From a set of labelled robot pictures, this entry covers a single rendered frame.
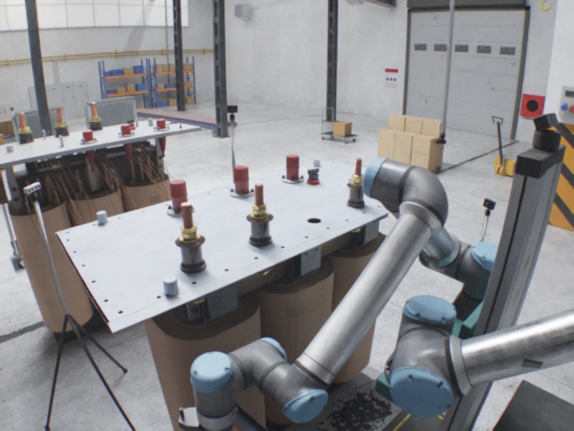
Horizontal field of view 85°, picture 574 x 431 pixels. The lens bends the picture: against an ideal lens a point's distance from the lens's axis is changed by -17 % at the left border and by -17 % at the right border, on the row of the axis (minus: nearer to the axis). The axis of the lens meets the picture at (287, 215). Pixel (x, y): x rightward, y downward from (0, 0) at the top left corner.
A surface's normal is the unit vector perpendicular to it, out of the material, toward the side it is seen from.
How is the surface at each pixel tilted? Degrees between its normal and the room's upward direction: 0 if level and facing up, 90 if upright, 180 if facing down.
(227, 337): 90
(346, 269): 90
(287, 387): 38
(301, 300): 90
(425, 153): 90
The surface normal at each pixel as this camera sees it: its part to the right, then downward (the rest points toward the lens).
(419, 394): -0.41, 0.38
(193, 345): 0.11, 0.37
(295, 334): 0.39, 0.35
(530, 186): -0.76, 0.25
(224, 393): 0.63, 0.28
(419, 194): -0.43, -0.58
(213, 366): -0.05, -0.93
